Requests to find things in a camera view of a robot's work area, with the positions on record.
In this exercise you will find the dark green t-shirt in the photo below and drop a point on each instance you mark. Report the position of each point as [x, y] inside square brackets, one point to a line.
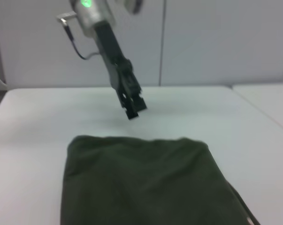
[143, 182]

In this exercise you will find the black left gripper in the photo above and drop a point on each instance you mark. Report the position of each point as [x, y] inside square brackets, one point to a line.
[110, 54]

